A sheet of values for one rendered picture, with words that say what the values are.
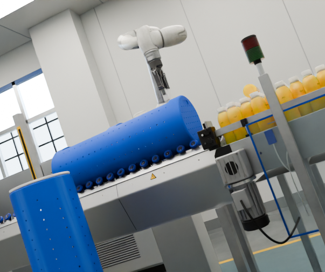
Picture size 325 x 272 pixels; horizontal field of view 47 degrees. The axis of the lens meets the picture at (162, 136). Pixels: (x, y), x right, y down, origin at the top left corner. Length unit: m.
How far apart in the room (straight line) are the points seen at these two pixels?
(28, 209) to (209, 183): 0.83
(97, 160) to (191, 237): 0.87
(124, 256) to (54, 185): 2.28
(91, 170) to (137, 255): 1.85
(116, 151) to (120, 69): 3.24
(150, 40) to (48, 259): 1.23
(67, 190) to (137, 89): 3.47
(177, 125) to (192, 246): 1.00
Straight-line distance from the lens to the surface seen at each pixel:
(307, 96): 1.65
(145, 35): 2.12
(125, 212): 2.06
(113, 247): 3.88
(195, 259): 2.58
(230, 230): 1.89
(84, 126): 4.97
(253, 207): 1.57
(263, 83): 1.50
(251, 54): 1.51
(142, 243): 3.77
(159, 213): 2.00
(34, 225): 1.69
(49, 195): 1.67
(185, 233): 2.55
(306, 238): 2.22
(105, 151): 2.04
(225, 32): 4.94
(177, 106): 1.86
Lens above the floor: 0.86
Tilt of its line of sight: 6 degrees up
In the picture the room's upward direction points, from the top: 20 degrees counter-clockwise
